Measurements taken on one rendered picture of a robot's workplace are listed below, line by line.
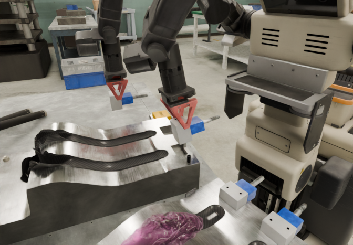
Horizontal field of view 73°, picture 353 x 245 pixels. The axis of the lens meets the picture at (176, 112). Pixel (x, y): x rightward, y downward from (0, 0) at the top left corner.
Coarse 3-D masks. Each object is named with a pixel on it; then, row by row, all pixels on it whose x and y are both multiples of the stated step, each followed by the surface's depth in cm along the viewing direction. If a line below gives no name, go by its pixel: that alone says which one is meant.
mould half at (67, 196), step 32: (64, 128) 66; (128, 128) 75; (0, 160) 65; (96, 160) 59; (160, 160) 61; (192, 160) 60; (0, 192) 55; (32, 192) 47; (64, 192) 49; (96, 192) 52; (128, 192) 55; (160, 192) 59; (0, 224) 47; (32, 224) 50; (64, 224) 53
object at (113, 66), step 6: (120, 54) 75; (108, 60) 74; (114, 60) 74; (120, 60) 76; (108, 66) 75; (114, 66) 75; (120, 66) 76; (108, 72) 75; (114, 72) 75; (120, 72) 75; (126, 72) 75; (108, 78) 74
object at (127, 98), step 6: (114, 96) 80; (126, 96) 82; (132, 96) 82; (138, 96) 85; (144, 96) 85; (114, 102) 81; (120, 102) 81; (126, 102) 82; (132, 102) 83; (114, 108) 81; (120, 108) 82
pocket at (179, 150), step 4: (176, 144) 67; (184, 144) 67; (172, 148) 67; (176, 148) 67; (180, 148) 68; (184, 148) 67; (176, 152) 68; (180, 152) 68; (184, 152) 68; (188, 152) 66
